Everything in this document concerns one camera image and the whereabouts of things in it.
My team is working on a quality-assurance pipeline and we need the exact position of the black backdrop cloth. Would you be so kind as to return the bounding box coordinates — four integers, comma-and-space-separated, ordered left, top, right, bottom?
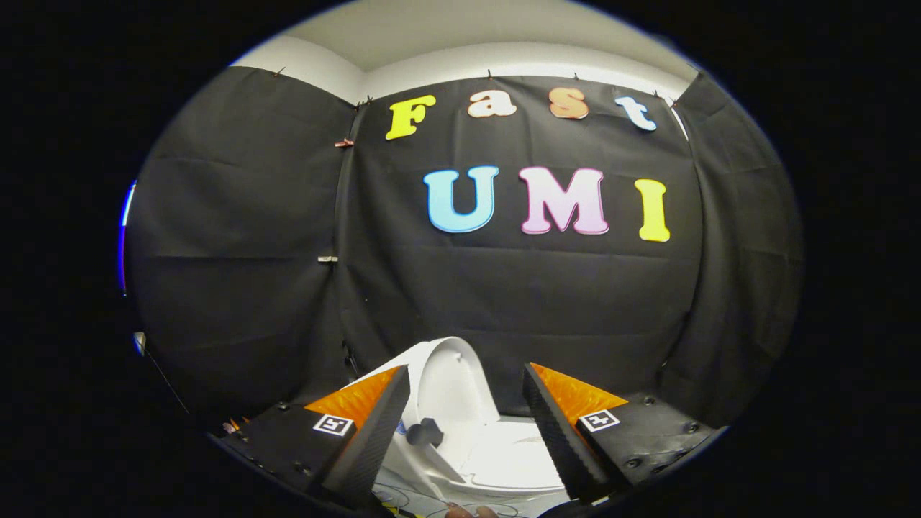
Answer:
124, 65, 804, 434

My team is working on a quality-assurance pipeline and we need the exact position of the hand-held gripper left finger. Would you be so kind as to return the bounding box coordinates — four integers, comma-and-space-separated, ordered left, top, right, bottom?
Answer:
214, 365, 412, 509

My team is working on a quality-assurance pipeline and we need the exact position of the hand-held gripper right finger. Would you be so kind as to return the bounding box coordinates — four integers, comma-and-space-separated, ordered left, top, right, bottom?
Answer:
522, 362, 722, 504

